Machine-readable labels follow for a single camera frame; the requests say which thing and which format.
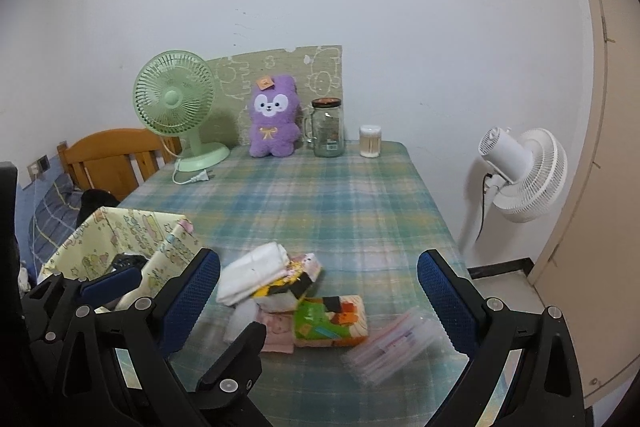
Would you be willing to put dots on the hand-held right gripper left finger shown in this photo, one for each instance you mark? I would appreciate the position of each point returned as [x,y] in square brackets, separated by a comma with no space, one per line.
[192,297]

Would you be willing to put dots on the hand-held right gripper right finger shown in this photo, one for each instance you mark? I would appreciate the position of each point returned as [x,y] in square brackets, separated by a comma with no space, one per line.
[445,302]

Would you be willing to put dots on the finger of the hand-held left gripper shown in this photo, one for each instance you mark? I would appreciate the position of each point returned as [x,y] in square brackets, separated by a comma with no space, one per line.
[112,283]
[235,357]

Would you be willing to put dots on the small white cloth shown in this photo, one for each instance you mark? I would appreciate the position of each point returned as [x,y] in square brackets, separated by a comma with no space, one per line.
[240,319]

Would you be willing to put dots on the yellow printed storage box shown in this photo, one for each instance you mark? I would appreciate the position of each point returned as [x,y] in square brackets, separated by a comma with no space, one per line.
[90,247]

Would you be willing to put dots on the pink small packet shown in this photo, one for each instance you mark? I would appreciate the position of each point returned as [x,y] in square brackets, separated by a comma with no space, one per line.
[277,332]

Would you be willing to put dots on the white towel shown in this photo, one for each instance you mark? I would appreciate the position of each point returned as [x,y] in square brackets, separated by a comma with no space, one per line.
[252,269]

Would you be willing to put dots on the clear plastic pack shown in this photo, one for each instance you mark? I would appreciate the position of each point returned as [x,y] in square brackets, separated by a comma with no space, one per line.
[390,347]

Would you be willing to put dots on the yellow cartoon packet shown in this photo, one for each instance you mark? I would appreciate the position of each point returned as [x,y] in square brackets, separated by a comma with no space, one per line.
[285,294]

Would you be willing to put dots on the green orange tissue pack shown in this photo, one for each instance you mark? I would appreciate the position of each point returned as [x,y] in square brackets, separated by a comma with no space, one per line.
[330,322]

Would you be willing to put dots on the pink white packet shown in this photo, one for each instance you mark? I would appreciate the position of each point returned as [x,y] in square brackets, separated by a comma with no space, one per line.
[307,264]

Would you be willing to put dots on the black cloth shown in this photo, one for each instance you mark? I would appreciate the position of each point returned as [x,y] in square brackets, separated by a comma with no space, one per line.
[127,263]

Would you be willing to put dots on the blue plaid pillow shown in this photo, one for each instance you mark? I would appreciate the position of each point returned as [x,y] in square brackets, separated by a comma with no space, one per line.
[50,217]

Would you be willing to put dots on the black garment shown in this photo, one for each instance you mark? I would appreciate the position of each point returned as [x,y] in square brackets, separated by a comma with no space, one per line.
[95,202]

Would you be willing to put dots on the wooden bed headboard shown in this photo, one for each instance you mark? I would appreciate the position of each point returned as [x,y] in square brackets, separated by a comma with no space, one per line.
[110,157]

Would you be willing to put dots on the plaid tablecloth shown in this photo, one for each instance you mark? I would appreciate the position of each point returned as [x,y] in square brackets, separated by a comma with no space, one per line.
[325,207]

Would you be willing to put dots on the white standing fan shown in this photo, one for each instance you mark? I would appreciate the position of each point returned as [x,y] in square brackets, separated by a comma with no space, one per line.
[537,177]

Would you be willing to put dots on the cotton swab container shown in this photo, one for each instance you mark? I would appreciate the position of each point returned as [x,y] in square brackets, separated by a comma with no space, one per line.
[371,142]

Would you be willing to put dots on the purple plush toy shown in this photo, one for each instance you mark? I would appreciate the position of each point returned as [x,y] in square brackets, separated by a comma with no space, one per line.
[274,122]

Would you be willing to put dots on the green desk fan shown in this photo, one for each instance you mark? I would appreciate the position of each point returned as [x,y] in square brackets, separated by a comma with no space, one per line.
[172,99]

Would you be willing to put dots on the glass jar mug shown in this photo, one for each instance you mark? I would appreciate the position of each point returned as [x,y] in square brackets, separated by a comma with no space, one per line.
[327,132]

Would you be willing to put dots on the green patterned board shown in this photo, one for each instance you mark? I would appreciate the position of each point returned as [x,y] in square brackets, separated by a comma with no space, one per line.
[320,72]

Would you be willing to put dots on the wall outlet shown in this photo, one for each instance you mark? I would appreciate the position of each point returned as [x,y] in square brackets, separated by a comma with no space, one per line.
[39,167]

